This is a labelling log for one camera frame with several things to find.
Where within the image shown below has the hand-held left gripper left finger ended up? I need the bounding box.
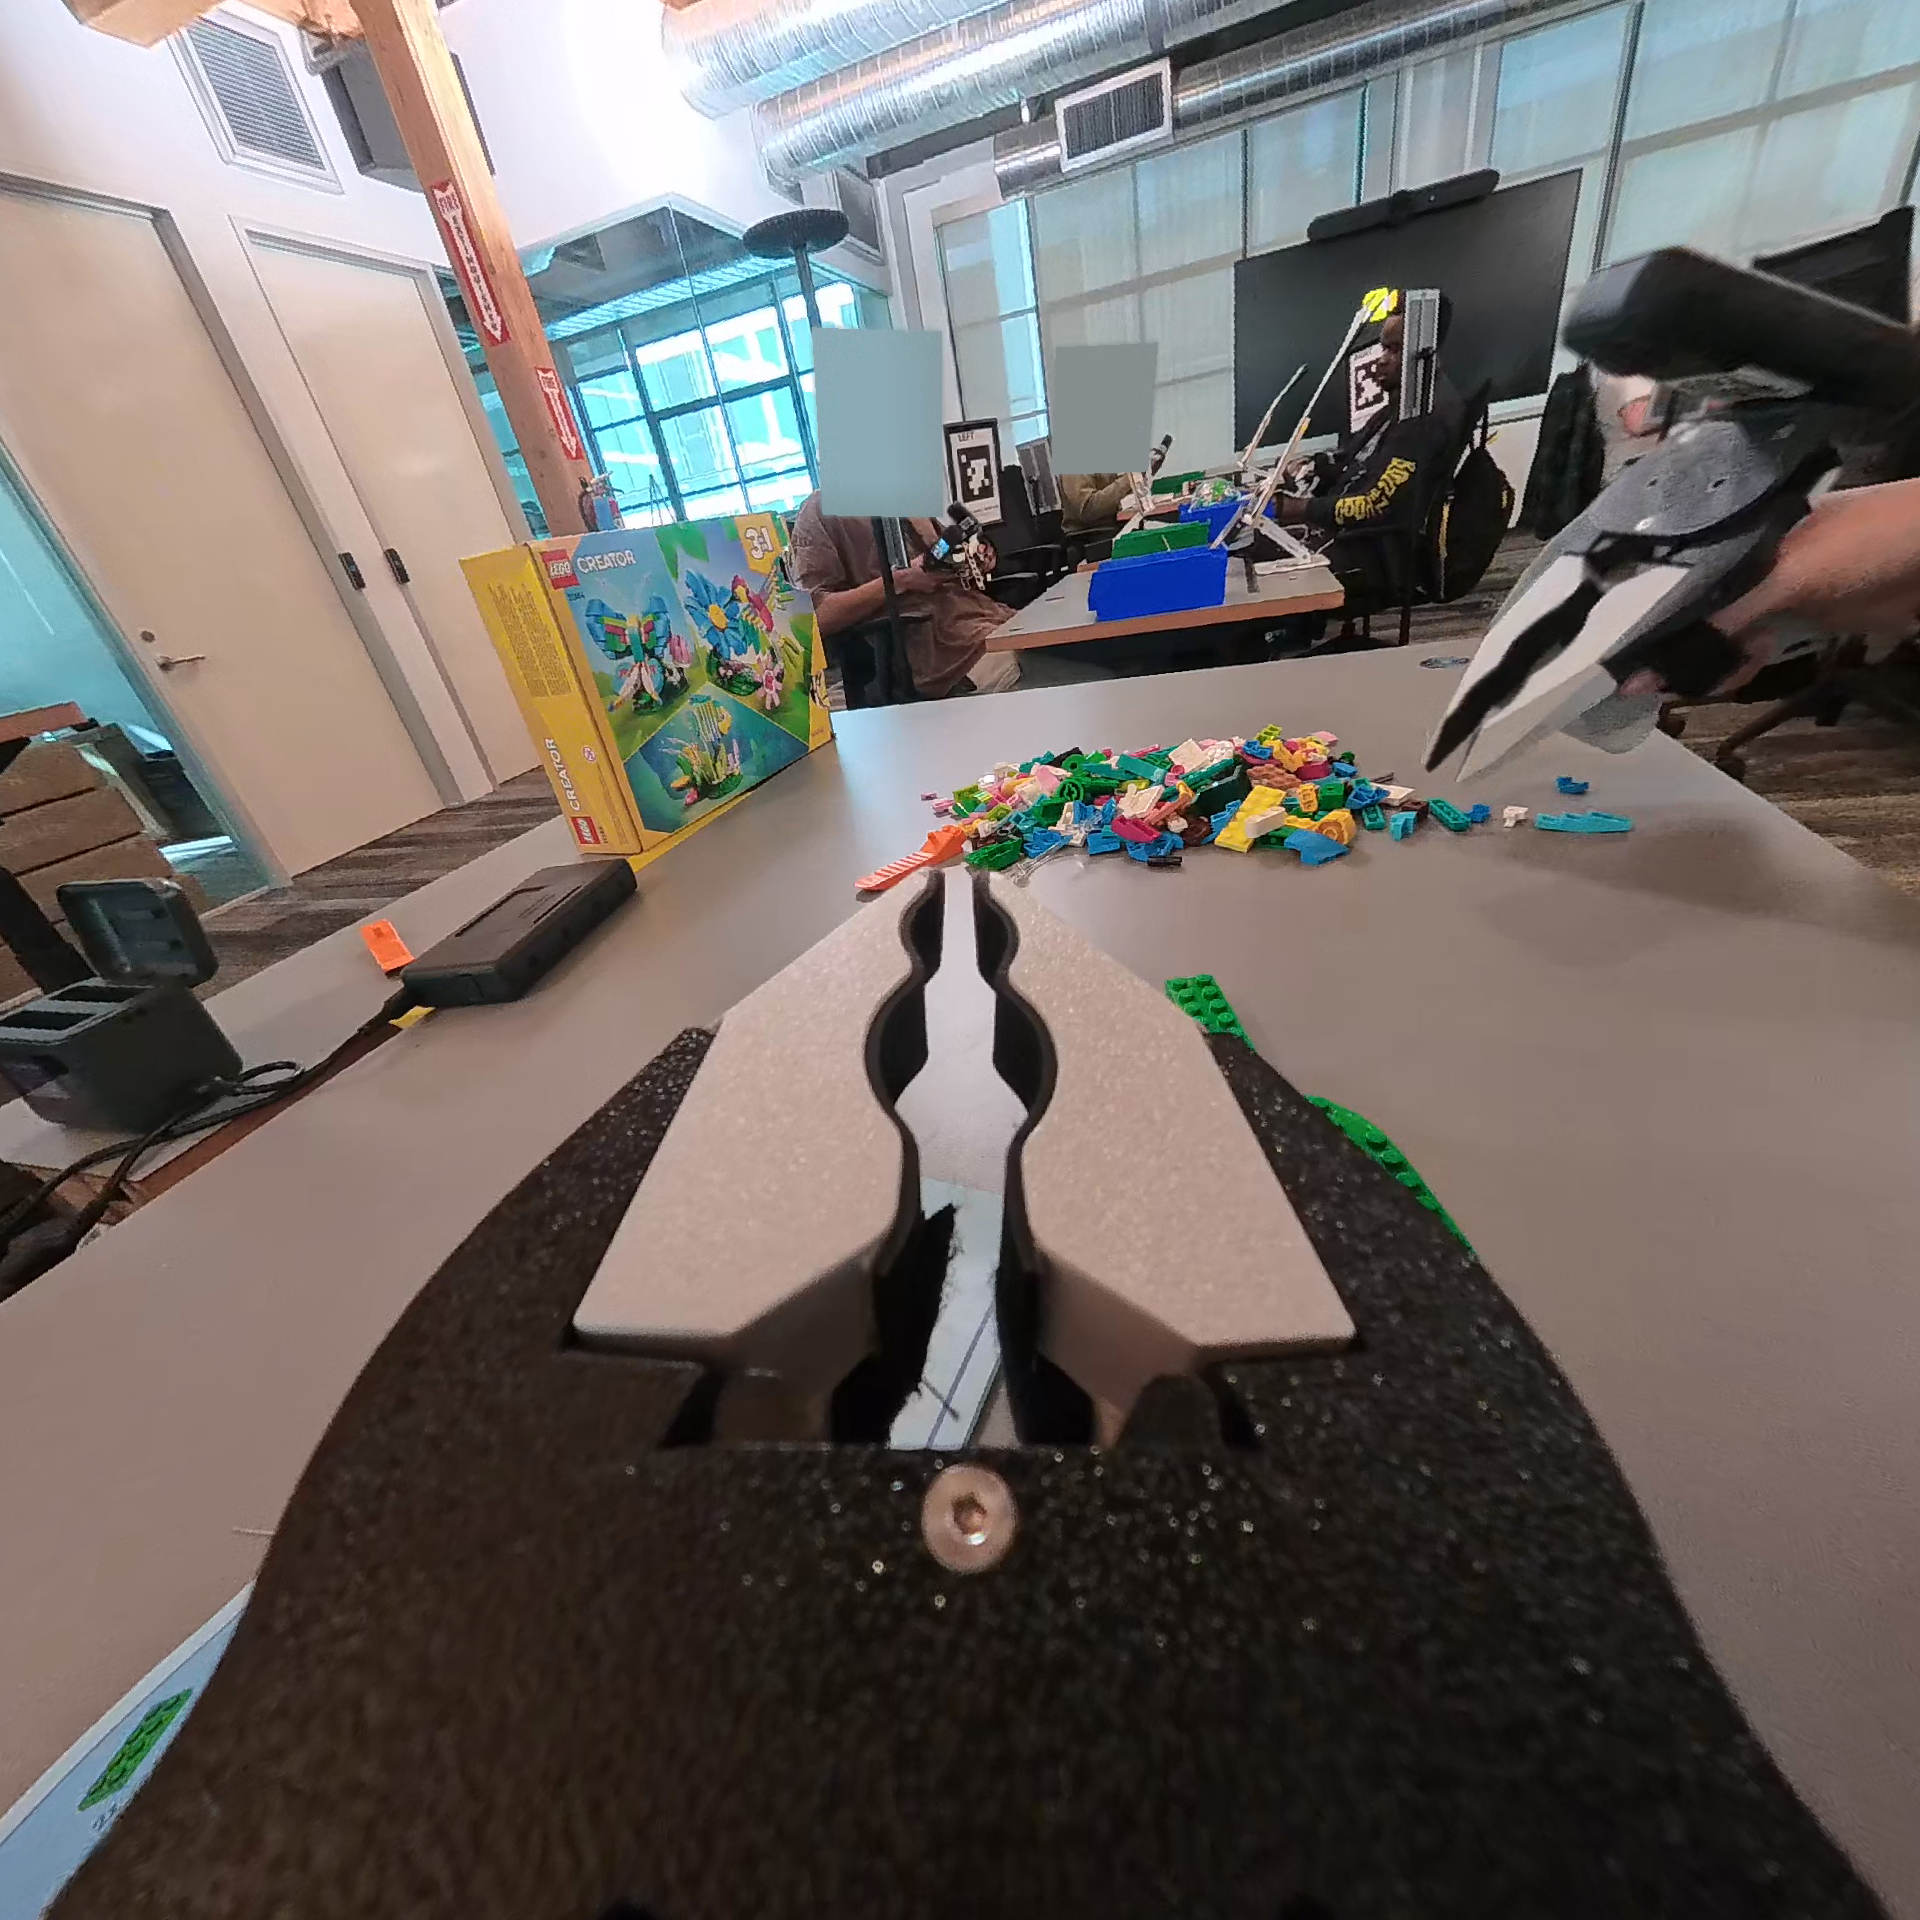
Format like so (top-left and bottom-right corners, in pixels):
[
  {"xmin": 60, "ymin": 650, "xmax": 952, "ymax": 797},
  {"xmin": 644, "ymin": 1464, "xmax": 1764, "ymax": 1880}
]
[{"xmin": 574, "ymin": 871, "xmax": 946, "ymax": 1445}]

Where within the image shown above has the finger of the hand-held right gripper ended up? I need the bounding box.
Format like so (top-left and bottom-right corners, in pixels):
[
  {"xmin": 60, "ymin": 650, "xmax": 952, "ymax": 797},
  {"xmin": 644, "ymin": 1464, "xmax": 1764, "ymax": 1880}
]
[
  {"xmin": 1458, "ymin": 563, "xmax": 1729, "ymax": 779},
  {"xmin": 1429, "ymin": 427, "xmax": 1833, "ymax": 764}
]

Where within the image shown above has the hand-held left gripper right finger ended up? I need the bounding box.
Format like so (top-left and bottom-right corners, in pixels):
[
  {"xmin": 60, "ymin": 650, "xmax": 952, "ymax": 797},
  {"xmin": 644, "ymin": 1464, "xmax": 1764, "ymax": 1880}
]
[{"xmin": 976, "ymin": 872, "xmax": 1355, "ymax": 1450}]

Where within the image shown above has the pile of coloured toy bricks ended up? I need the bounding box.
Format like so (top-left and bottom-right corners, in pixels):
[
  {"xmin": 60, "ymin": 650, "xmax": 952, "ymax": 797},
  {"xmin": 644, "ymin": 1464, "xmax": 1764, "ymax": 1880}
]
[{"xmin": 918, "ymin": 723, "xmax": 1637, "ymax": 879}]

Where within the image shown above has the grey desk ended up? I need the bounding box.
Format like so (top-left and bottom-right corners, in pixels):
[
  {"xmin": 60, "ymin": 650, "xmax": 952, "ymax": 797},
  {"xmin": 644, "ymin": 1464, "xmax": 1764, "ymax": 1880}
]
[{"xmin": 0, "ymin": 645, "xmax": 1920, "ymax": 1920}]

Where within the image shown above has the person's right hand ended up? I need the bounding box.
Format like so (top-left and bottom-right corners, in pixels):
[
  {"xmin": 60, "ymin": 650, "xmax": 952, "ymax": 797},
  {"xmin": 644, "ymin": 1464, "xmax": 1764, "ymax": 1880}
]
[{"xmin": 1746, "ymin": 480, "xmax": 1920, "ymax": 647}]

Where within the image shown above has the green brick plate assembly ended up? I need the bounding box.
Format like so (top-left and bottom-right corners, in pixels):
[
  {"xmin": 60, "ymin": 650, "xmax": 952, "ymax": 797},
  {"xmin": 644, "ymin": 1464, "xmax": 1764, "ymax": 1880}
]
[{"xmin": 1162, "ymin": 971, "xmax": 1480, "ymax": 1255}]

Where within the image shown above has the black backpack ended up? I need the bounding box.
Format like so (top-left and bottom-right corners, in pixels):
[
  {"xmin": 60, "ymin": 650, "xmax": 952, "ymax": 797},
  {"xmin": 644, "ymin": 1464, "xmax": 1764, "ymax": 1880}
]
[{"xmin": 1430, "ymin": 434, "xmax": 1520, "ymax": 578}]

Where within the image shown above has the orange brick separator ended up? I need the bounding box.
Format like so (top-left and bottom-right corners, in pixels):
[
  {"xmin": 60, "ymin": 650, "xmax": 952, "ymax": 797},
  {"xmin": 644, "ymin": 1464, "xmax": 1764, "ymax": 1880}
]
[{"xmin": 856, "ymin": 829, "xmax": 970, "ymax": 895}]

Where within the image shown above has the black video bar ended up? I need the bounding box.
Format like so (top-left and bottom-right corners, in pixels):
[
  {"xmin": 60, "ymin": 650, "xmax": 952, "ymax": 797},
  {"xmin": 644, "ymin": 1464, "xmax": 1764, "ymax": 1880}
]
[{"xmin": 1307, "ymin": 166, "xmax": 1502, "ymax": 244}]

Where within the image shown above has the blue bin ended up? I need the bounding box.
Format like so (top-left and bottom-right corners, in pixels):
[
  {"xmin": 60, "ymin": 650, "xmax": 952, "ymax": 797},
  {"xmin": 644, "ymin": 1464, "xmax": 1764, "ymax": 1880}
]
[{"xmin": 1088, "ymin": 543, "xmax": 1234, "ymax": 621}]

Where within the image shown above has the wooden work table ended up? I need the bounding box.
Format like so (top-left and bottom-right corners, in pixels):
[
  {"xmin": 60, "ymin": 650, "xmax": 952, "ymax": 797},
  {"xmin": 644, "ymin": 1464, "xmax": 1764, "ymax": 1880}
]
[{"xmin": 982, "ymin": 556, "xmax": 1347, "ymax": 655}]

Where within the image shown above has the yellow toy brick box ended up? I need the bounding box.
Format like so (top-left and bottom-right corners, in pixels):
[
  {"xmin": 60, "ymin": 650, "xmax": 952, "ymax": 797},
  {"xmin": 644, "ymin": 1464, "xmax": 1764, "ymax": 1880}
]
[{"xmin": 458, "ymin": 511, "xmax": 836, "ymax": 860}]

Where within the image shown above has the grey battery charger case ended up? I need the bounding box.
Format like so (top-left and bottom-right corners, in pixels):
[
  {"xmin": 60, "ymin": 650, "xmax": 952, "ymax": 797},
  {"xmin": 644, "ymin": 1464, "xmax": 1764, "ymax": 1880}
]
[{"xmin": 0, "ymin": 878, "xmax": 244, "ymax": 1134}]

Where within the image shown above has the stack of cardboard boxes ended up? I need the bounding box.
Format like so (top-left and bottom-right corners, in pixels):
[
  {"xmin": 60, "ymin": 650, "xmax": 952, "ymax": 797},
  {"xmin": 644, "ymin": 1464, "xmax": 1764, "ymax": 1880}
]
[{"xmin": 0, "ymin": 736, "xmax": 204, "ymax": 1008}]

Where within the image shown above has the white door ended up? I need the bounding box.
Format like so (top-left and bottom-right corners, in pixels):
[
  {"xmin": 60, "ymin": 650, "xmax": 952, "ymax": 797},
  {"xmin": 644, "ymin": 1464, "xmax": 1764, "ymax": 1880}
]
[
  {"xmin": 232, "ymin": 218, "xmax": 545, "ymax": 789},
  {"xmin": 0, "ymin": 172, "xmax": 452, "ymax": 886}
]

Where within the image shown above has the black floor lamp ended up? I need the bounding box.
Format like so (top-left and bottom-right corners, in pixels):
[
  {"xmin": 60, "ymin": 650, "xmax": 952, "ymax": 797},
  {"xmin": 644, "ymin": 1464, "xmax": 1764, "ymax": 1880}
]
[{"xmin": 744, "ymin": 211, "xmax": 921, "ymax": 706}]

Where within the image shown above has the black wall screen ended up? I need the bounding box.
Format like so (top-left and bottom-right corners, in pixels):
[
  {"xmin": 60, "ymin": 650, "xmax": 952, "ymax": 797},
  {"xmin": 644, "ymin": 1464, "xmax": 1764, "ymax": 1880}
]
[{"xmin": 1232, "ymin": 166, "xmax": 1584, "ymax": 452}]

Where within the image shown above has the black cable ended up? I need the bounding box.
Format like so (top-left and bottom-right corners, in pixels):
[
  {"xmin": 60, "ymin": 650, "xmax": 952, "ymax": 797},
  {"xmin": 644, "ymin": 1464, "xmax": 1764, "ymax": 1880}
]
[{"xmin": 0, "ymin": 1055, "xmax": 436, "ymax": 1299}]

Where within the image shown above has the silver air duct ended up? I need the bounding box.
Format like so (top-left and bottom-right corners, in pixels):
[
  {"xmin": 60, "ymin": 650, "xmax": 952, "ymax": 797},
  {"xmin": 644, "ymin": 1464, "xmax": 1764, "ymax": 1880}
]
[{"xmin": 660, "ymin": 0, "xmax": 1502, "ymax": 196}]

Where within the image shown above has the wooden post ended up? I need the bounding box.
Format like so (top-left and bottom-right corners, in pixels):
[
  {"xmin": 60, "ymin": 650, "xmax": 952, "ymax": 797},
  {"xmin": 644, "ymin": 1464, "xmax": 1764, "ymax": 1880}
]
[{"xmin": 353, "ymin": 0, "xmax": 605, "ymax": 542}]

